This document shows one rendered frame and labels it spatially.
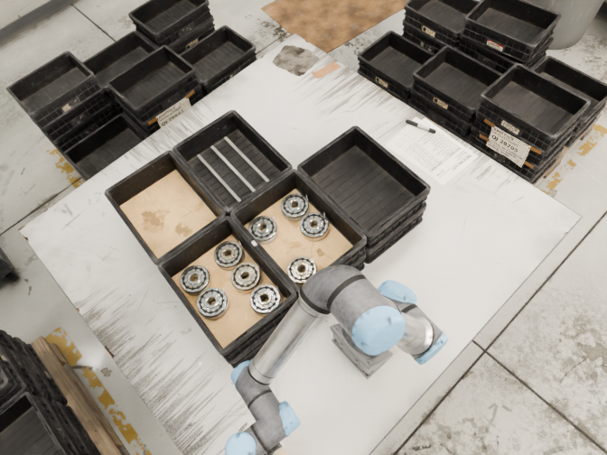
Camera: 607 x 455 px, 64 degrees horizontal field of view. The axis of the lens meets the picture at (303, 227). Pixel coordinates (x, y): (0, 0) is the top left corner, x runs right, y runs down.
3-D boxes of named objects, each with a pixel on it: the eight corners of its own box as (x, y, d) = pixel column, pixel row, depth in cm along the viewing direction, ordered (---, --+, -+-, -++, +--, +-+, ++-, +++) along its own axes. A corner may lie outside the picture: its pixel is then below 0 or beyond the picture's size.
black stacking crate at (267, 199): (367, 255, 170) (368, 239, 160) (302, 307, 163) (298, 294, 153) (297, 186, 187) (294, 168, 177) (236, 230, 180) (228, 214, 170)
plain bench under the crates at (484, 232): (526, 287, 242) (583, 216, 182) (294, 549, 197) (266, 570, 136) (306, 125, 308) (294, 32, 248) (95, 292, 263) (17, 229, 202)
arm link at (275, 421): (275, 384, 124) (239, 410, 122) (300, 421, 118) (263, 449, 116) (282, 393, 131) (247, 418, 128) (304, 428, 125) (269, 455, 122)
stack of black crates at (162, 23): (200, 41, 336) (180, -20, 297) (227, 60, 323) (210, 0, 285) (154, 72, 325) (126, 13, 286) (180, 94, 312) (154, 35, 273)
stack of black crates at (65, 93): (103, 106, 313) (68, 49, 274) (128, 129, 301) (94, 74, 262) (50, 141, 302) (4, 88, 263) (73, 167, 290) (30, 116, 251)
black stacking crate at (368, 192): (428, 206, 177) (432, 189, 167) (368, 254, 170) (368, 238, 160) (355, 143, 195) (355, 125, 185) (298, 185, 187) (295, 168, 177)
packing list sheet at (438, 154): (480, 153, 200) (481, 153, 199) (445, 188, 193) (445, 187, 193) (418, 114, 214) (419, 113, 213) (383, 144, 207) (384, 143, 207)
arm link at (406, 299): (376, 303, 162) (399, 273, 157) (403, 333, 154) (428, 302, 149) (355, 305, 153) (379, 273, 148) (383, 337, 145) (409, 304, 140)
